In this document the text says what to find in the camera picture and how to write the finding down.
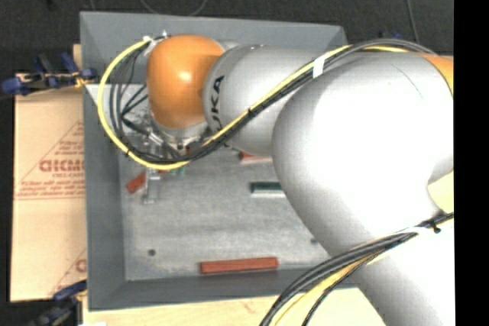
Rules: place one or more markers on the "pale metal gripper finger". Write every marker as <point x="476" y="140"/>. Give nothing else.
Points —
<point x="156" y="187"/>
<point x="147" y="191"/>

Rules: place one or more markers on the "red-brown flat block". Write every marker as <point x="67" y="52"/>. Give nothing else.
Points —
<point x="238" y="265"/>
<point x="254" y="157"/>
<point x="135" y="183"/>

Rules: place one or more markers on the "grey metal bin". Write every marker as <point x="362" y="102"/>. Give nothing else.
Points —
<point x="214" y="225"/>

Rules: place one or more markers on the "brown cardboard board red print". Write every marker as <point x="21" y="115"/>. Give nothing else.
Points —
<point x="46" y="210"/>

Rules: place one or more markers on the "dark green flat block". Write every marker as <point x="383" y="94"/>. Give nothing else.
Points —
<point x="265" y="187"/>

